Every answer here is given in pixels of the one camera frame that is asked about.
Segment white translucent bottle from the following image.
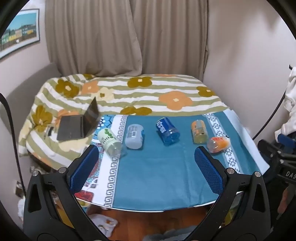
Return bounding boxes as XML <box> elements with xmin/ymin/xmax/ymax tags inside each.
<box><xmin>125</xmin><ymin>124</ymin><xmax>145</xmax><ymax>150</ymax></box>

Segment black laptop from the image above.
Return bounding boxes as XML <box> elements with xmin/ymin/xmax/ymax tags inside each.
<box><xmin>57</xmin><ymin>97</ymin><xmax>101</xmax><ymax>141</ymax></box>

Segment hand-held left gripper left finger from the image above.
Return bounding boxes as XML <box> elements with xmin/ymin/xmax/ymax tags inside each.
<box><xmin>23</xmin><ymin>145</ymin><xmax>107</xmax><ymax>241</ymax></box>

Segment orange-label yellow bottle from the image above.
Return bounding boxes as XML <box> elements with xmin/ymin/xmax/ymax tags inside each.
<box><xmin>191</xmin><ymin>120</ymin><xmax>208</xmax><ymax>144</ymax></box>

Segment floral striped blanket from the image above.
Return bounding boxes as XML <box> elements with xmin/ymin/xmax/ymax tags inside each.
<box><xmin>18</xmin><ymin>74</ymin><xmax>229</xmax><ymax>171</ymax></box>

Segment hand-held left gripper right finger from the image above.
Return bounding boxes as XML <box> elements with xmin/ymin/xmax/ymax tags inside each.
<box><xmin>185</xmin><ymin>146</ymin><xmax>271</xmax><ymax>241</ymax></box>

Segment blue patterned tablecloth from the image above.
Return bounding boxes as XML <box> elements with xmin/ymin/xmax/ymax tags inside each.
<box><xmin>74</xmin><ymin>109</ymin><xmax>270</xmax><ymax>212</ymax></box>

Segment black pen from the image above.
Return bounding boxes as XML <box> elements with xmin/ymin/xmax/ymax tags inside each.
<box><xmin>43</xmin><ymin>126</ymin><xmax>55</xmax><ymax>140</ymax></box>

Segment beige curtain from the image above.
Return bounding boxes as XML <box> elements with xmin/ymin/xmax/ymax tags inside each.
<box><xmin>45</xmin><ymin>0</ymin><xmax>209</xmax><ymax>80</ymax></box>

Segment blue plastic bottle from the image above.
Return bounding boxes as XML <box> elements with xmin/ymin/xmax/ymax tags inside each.
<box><xmin>156</xmin><ymin>117</ymin><xmax>180</xmax><ymax>146</ymax></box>

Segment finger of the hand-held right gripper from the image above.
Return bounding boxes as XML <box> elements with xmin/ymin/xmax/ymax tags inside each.
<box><xmin>274</xmin><ymin>133</ymin><xmax>296</xmax><ymax>159</ymax></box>

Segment green-label clear bottle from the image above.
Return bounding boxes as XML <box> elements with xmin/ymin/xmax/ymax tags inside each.
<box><xmin>97</xmin><ymin>128</ymin><xmax>127</xmax><ymax>158</ymax></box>

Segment white cloth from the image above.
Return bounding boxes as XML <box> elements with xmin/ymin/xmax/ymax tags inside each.
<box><xmin>274</xmin><ymin>68</ymin><xmax>296</xmax><ymax>139</ymax></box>

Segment white plastic bag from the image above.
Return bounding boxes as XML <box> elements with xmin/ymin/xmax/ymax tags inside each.
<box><xmin>88</xmin><ymin>214</ymin><xmax>119</xmax><ymax>237</ymax></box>

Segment framed wall poster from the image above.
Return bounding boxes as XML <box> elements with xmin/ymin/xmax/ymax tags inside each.
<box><xmin>0</xmin><ymin>9</ymin><xmax>40</xmax><ymax>59</ymax></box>

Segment black cable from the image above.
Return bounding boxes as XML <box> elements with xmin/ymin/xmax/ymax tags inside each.
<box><xmin>252</xmin><ymin>65</ymin><xmax>293</xmax><ymax>140</ymax></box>
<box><xmin>0</xmin><ymin>93</ymin><xmax>27</xmax><ymax>196</ymax></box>

